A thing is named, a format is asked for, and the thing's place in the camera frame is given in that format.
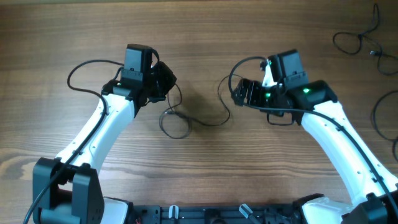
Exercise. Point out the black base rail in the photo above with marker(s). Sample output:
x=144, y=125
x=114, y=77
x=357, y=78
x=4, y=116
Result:
x=267, y=214

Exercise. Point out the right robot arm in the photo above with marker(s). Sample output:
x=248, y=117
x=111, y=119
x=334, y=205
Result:
x=285, y=88

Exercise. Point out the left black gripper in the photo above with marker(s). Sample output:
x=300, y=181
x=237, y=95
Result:
x=169, y=80

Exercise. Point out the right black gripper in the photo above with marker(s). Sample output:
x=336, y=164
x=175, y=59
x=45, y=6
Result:
x=255, y=87

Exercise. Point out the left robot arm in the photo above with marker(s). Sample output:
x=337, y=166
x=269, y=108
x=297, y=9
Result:
x=66, y=189

